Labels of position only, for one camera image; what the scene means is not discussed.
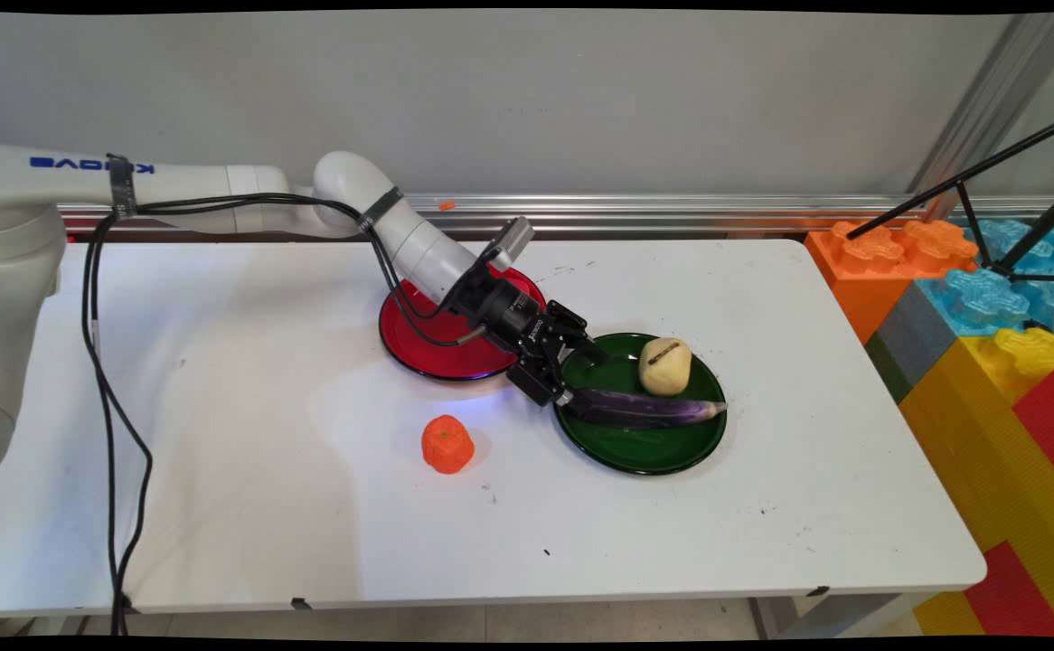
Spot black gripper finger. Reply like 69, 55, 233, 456
545, 300, 610, 368
505, 354, 584, 409

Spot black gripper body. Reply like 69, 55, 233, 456
448, 266, 582, 384

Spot purple toy eggplant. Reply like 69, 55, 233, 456
569, 389, 729, 429

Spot red round plate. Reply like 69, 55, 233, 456
379, 262, 548, 382

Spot beige toy potato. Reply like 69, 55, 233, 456
639, 337, 693, 397

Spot orange toy fruit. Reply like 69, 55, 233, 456
420, 415, 476, 475

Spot green round plate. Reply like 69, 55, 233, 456
551, 333, 729, 476

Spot orange giant toy brick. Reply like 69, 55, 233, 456
805, 220, 980, 345

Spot dark green giant toy brick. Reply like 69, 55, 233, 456
864, 334, 913, 406

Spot grey giant toy brick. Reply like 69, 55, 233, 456
875, 284, 958, 391

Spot grey table leg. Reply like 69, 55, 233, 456
748, 592, 936, 639

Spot black tripod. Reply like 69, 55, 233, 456
846, 110, 1054, 284

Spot light blue giant toy brick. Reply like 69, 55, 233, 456
916, 217, 1054, 338

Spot yellow giant toy brick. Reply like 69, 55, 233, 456
898, 326, 1054, 638

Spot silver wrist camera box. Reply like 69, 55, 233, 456
488, 216, 536, 271

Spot aluminium rail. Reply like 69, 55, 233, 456
57, 192, 1054, 241

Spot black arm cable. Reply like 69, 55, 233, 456
80, 191, 488, 637

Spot slanted aluminium post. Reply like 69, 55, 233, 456
907, 13, 1054, 222

